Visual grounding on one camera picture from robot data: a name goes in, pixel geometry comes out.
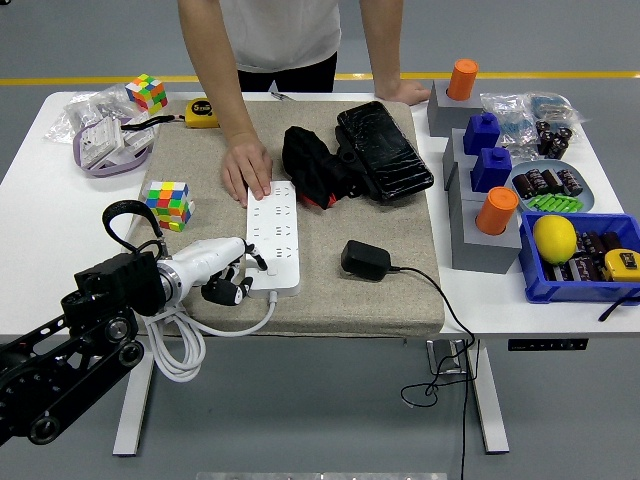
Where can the black table control panel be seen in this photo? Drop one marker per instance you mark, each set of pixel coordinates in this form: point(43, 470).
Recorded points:
point(547, 344)

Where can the black clamp holder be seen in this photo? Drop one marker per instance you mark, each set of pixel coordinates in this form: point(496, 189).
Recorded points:
point(347, 156)

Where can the glossy black flat device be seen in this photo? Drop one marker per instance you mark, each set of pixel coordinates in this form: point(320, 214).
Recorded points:
point(385, 150)

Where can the black capacitor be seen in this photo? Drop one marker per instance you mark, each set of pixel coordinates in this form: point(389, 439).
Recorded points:
point(545, 145)
point(552, 181)
point(611, 241)
point(536, 180)
point(571, 182)
point(543, 127)
point(585, 269)
point(567, 135)
point(559, 149)
point(590, 244)
point(524, 185)
point(557, 272)

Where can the green battery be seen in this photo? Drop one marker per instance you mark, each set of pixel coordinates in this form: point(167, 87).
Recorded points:
point(560, 202)
point(577, 204)
point(552, 202)
point(568, 203)
point(544, 202)
point(535, 203)

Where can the grey-brown fabric mat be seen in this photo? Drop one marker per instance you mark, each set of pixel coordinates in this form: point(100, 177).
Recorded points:
point(350, 300)

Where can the dark pen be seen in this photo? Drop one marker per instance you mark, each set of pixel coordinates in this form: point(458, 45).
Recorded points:
point(280, 95)

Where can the person's left forearm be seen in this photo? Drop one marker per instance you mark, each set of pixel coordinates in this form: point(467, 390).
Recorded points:
point(387, 45)

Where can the small white plastic part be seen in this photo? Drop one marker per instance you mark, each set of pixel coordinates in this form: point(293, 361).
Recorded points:
point(137, 139)

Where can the black cloth bundle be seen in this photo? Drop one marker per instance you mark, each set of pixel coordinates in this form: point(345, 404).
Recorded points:
point(310, 160)

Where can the large grey block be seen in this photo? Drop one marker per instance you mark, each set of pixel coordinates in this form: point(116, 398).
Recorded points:
point(485, 255)

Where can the purple tray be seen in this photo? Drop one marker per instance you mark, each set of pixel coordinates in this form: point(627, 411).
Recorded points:
point(107, 171)

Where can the person's left hand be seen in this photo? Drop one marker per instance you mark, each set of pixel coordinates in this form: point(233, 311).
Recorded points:
point(402, 92)

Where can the white table leg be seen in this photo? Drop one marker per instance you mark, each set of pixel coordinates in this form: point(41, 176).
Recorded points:
point(130, 425)
point(492, 425)

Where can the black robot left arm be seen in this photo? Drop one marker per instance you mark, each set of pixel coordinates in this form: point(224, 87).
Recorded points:
point(115, 285)

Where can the clear plastic parts bag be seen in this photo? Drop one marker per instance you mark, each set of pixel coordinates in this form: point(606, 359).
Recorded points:
point(510, 115)
point(97, 102)
point(62, 127)
point(552, 106)

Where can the pale blue oval plate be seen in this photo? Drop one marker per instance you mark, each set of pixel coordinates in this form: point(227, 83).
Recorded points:
point(588, 195)

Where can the blue block with knob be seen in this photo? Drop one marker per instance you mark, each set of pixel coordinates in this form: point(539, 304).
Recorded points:
point(481, 135)
point(492, 172)

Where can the colourful puzzle cube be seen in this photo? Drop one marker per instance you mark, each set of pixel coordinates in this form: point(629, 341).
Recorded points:
point(167, 205)
point(145, 92)

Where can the yellow lemon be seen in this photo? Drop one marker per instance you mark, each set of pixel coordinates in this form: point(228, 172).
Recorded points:
point(555, 240)

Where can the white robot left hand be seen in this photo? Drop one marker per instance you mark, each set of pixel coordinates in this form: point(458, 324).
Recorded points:
point(205, 257)

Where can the person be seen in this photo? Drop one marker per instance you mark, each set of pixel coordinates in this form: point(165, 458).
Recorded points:
point(280, 30)

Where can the white power strip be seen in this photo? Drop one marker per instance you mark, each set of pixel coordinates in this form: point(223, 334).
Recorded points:
point(275, 235)

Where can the large white plastic part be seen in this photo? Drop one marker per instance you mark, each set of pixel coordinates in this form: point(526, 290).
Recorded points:
point(102, 142)

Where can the person's right forearm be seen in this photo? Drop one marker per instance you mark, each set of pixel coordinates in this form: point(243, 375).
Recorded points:
point(215, 75)

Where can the person's right hand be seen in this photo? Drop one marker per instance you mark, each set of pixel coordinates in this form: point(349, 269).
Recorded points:
point(247, 165)

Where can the blue plastic bin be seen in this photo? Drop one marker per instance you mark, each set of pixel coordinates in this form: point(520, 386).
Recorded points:
point(575, 292)

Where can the orange cylinder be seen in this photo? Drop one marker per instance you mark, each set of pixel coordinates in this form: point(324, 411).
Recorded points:
point(496, 212)
point(462, 80)

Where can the silver metal bracket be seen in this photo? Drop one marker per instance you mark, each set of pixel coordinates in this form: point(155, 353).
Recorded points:
point(440, 357)

